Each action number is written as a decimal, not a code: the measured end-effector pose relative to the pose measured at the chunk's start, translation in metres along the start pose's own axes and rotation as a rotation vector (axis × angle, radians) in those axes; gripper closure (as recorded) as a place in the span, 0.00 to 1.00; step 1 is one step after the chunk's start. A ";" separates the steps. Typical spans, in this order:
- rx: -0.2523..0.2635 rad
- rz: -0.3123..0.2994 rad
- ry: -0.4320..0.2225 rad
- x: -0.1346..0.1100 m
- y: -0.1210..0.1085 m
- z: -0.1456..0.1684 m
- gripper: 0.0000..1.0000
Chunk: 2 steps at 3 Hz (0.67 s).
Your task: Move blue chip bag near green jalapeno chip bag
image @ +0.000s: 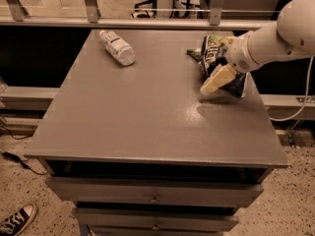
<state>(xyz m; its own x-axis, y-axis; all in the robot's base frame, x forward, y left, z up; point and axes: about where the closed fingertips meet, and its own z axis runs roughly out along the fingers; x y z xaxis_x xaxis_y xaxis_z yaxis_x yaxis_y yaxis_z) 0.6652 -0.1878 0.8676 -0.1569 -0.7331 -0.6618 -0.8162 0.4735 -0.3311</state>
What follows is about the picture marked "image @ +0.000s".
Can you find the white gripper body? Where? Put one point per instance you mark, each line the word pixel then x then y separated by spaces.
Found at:
pixel 238 54

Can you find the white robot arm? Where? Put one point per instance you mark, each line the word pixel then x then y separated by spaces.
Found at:
pixel 290 37

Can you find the metal railing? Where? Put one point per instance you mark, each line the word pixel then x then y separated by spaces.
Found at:
pixel 116 14

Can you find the grey drawer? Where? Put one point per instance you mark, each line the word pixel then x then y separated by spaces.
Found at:
pixel 167 193
pixel 154 220

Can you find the black office chair base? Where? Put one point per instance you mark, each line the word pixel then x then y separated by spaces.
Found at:
pixel 169 9

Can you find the grey drawer cabinet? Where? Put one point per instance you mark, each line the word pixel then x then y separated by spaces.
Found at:
pixel 149 121

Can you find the green jalapeno chip bag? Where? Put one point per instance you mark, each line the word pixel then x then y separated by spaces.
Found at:
pixel 196 53

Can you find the clear plastic water bottle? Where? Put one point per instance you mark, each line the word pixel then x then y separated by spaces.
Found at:
pixel 117 47

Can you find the blue chip bag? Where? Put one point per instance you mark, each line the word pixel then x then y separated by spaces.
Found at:
pixel 213 63

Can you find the black white sneaker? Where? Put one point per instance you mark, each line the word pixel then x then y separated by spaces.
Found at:
pixel 17 222

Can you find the top grey drawer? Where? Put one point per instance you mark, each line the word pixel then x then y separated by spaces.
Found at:
pixel 167 193

